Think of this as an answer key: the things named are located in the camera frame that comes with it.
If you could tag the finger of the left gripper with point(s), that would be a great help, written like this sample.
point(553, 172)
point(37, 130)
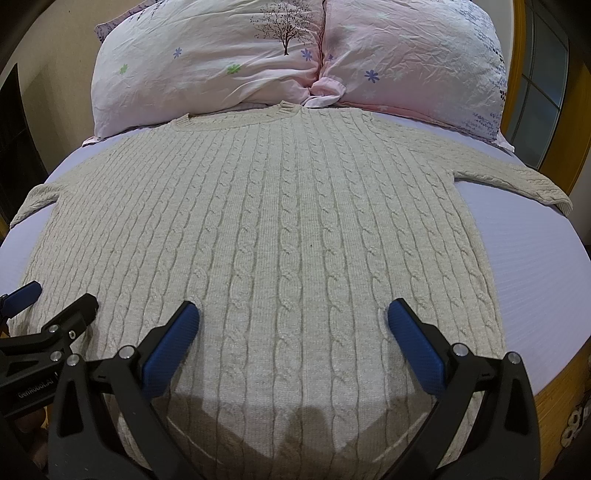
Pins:
point(14, 303)
point(69, 325)

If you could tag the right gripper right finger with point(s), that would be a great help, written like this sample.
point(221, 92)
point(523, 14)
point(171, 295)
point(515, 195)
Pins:
point(504, 441)

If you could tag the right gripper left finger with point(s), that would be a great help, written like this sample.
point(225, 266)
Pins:
point(83, 440)

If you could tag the beige cable-knit sweater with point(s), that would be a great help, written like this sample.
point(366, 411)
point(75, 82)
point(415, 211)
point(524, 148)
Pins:
point(292, 230)

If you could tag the lavender bed sheet mattress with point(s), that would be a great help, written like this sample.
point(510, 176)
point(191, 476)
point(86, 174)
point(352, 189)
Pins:
point(541, 268)

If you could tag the pink floral pillow left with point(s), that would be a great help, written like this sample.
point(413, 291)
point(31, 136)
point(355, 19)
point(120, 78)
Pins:
point(178, 57)

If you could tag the pink floral pillow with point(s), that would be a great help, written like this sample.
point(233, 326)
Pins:
point(178, 57)
point(439, 62)

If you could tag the pink floral pillow right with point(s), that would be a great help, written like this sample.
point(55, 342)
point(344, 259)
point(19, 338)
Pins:
point(439, 62)

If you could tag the wooden bed frame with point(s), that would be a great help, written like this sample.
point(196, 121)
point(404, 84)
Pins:
point(567, 162)

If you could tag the window with dark frame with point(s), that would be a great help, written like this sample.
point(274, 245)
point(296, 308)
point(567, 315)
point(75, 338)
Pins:
point(542, 86)

